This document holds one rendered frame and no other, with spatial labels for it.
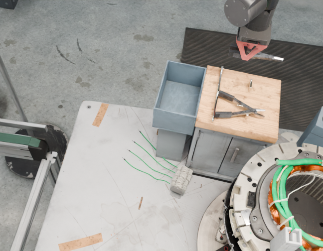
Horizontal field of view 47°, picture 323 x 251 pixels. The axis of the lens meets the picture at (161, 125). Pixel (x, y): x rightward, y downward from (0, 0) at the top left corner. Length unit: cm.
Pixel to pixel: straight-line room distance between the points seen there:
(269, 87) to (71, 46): 178
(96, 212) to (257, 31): 65
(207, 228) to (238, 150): 24
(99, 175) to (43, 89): 130
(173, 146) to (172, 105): 14
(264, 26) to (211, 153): 39
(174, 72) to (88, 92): 132
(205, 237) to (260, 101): 39
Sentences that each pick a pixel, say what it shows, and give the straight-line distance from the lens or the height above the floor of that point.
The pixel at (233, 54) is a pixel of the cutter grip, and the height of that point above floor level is 118.
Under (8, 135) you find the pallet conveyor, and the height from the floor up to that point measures 76.
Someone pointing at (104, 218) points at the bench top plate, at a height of 78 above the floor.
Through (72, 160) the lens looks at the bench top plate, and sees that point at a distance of 118.
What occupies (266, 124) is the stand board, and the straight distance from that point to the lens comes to 95.
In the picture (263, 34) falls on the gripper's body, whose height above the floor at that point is 128.
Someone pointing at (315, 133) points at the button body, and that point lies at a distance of 106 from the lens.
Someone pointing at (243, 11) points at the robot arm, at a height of 137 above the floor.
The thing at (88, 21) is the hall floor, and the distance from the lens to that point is 275.
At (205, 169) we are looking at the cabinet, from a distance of 113.
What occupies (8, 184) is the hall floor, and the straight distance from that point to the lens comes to 209.
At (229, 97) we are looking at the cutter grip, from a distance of 94.
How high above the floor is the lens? 181
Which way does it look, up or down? 56 degrees down
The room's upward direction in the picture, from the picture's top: 6 degrees clockwise
